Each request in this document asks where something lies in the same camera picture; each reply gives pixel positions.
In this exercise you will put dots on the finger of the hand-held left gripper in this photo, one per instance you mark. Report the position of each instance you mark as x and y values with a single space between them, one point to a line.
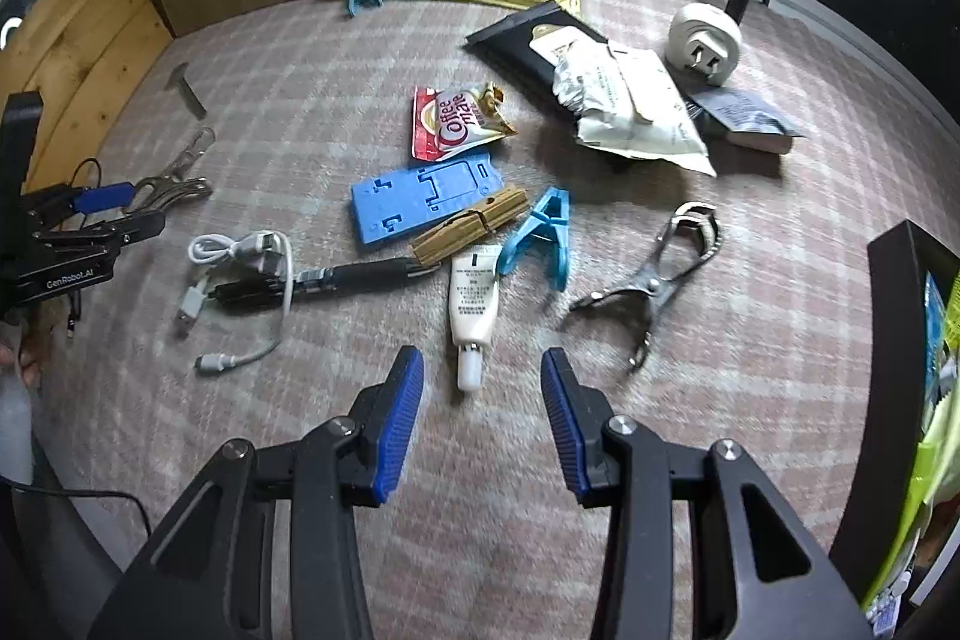
105 197
139 227

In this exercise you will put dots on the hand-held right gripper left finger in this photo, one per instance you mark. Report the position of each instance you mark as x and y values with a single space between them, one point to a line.
401 415

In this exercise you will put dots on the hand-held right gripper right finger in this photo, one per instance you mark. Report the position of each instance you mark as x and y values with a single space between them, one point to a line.
561 415

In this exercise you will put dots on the metal clamp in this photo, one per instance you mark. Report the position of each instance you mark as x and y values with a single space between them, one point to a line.
176 189

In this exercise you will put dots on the white cream tube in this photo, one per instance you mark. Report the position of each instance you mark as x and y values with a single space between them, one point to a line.
474 302

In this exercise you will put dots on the person's left hand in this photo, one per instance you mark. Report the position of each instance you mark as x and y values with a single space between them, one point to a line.
28 366

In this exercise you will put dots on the small grey metal tool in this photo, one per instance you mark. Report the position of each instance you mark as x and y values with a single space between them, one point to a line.
191 99

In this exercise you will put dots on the black stick-shaped device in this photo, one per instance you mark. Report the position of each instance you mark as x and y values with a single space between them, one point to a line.
360 272

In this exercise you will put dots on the metal eyelash curler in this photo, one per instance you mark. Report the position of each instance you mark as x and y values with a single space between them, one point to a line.
645 291

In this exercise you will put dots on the wooden slat panel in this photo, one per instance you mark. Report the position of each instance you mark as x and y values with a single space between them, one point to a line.
82 33

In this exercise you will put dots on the blue plastic clip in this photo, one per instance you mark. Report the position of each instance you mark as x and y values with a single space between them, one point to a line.
551 235

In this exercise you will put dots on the wooden clothespin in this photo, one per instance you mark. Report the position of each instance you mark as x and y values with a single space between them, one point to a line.
457 235

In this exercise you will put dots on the blue plastic phone stand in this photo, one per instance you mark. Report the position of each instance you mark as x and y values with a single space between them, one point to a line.
390 212

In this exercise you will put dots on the red creamer packet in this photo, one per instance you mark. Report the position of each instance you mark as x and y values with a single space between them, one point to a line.
450 123

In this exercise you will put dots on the white crumpled packet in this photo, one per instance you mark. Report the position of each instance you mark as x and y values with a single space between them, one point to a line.
645 123

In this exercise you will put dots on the small teal clip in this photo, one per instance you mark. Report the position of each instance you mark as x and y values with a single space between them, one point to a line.
352 3

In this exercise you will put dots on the black storage box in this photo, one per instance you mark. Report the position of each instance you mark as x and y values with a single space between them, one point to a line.
896 347

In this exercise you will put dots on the dark small book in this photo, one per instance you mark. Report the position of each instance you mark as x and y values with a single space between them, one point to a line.
742 111

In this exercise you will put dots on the yellow-green packet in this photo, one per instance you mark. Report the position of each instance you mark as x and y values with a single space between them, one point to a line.
930 475

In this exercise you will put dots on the black pouch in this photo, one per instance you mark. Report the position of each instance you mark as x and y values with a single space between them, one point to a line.
510 44

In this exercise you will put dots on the white round plug adapter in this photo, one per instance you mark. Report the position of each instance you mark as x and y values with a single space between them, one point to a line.
701 36

